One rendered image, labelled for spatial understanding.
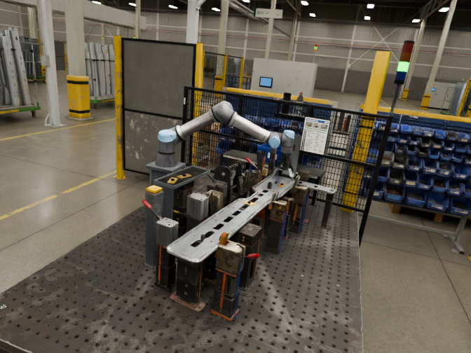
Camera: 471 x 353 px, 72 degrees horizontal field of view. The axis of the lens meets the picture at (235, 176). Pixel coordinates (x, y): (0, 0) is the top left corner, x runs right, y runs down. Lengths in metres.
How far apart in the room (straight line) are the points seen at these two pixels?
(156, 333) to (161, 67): 3.56
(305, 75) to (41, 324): 7.96
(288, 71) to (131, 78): 4.96
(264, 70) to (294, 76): 0.79
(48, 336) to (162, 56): 3.58
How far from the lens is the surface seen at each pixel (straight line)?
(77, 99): 9.57
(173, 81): 4.45
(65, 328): 1.65
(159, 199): 1.74
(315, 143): 2.85
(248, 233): 1.63
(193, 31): 6.57
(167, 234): 1.59
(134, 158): 4.99
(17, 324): 1.74
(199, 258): 1.46
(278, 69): 8.88
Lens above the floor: 1.81
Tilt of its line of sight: 19 degrees down
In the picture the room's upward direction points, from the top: 6 degrees clockwise
